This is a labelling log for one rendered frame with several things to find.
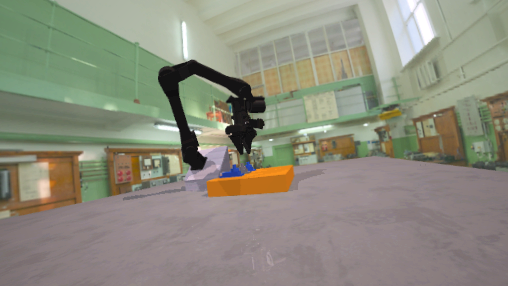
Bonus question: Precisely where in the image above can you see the orange flat deck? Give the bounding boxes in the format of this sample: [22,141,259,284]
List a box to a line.
[206,162,294,197]

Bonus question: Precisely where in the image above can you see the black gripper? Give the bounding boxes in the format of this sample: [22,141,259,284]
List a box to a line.
[225,111,257,155]

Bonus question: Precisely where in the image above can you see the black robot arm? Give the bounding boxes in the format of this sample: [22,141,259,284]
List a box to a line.
[158,60,266,170]

